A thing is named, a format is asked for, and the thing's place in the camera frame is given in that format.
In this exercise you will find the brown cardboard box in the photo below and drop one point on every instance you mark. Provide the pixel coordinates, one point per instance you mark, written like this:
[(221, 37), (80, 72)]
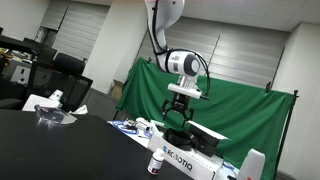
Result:
[(116, 90)]

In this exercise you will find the crumpled white paper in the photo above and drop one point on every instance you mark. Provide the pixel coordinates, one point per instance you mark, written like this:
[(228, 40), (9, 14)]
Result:
[(80, 110)]

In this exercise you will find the white spray bottle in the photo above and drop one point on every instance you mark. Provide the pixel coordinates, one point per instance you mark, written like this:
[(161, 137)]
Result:
[(251, 166)]

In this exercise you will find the green backdrop cloth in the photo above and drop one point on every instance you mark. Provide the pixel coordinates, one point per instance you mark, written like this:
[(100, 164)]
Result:
[(233, 110)]

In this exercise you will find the small white gadget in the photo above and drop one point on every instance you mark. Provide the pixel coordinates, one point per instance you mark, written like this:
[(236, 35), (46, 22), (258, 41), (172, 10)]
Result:
[(143, 124)]

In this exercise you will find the white pill bottle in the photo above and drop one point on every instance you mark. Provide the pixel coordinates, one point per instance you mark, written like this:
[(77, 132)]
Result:
[(156, 163)]

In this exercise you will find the white flat box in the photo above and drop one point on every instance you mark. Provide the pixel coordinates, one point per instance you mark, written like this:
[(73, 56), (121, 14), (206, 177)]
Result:
[(38, 102)]

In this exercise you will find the black mesh office chair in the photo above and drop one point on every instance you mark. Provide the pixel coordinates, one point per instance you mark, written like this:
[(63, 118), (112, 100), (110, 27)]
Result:
[(63, 85)]

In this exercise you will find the white Robotiq cardboard box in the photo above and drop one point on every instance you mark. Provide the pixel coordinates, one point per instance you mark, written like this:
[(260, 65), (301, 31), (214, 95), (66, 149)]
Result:
[(186, 161)]

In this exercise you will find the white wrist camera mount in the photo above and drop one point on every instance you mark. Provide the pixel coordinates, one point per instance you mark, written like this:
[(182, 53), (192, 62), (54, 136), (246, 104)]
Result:
[(183, 90)]

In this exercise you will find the black backdrop stand pole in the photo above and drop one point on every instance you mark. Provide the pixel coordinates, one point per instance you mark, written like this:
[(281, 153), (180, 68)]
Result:
[(285, 133), (148, 60)]

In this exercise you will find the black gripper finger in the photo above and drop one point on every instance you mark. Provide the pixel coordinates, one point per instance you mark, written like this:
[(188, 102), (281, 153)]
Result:
[(189, 115), (165, 108)]

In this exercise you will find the dark computer monitor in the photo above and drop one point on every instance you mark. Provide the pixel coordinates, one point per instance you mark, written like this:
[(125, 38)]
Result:
[(41, 50)]

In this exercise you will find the black backdrop clamp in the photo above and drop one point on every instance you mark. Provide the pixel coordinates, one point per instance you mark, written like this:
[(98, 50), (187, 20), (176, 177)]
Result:
[(268, 87)]

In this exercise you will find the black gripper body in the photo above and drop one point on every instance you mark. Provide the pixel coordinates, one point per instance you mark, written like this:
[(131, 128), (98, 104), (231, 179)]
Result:
[(180, 101)]

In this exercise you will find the black box with white lid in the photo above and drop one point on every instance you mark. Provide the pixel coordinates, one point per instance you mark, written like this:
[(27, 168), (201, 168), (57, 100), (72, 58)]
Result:
[(205, 138)]

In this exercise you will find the black padded office chair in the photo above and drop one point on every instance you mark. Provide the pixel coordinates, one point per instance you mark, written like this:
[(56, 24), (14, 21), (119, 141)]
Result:
[(68, 64)]

